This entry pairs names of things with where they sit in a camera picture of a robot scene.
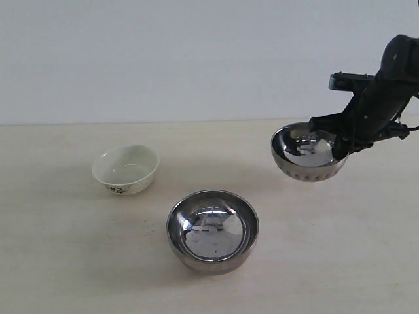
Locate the smooth stainless steel bowl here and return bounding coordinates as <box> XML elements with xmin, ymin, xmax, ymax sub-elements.
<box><xmin>166</xmin><ymin>189</ymin><xmax>260</xmax><ymax>276</ymax></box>

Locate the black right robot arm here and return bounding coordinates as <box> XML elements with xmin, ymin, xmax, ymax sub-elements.
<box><xmin>309</xmin><ymin>35</ymin><xmax>418</xmax><ymax>160</ymax></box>

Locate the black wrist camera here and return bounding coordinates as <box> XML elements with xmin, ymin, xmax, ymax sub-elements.
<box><xmin>328</xmin><ymin>71</ymin><xmax>374</xmax><ymax>94</ymax></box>

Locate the white ceramic patterned bowl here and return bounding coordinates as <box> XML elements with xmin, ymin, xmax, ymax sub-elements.
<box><xmin>91</xmin><ymin>144</ymin><xmax>160</xmax><ymax>196</ymax></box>

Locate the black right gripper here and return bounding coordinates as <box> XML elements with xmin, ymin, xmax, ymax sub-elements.
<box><xmin>308</xmin><ymin>73</ymin><xmax>414</xmax><ymax>160</ymax></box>

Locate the ribbed stainless steel bowl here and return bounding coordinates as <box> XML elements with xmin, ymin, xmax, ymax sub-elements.
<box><xmin>270</xmin><ymin>122</ymin><xmax>348</xmax><ymax>182</ymax></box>

